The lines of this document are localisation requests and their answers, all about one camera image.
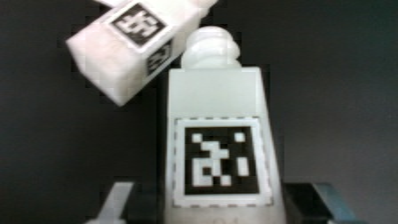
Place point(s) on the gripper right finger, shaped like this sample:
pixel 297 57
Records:
pixel 315 205

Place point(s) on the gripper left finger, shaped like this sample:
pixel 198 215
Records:
pixel 112 208

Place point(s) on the white table leg with tag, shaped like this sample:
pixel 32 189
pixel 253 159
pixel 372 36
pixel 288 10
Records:
pixel 222 183

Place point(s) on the white table leg right middle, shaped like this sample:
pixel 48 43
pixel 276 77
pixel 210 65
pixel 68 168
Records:
pixel 132 41

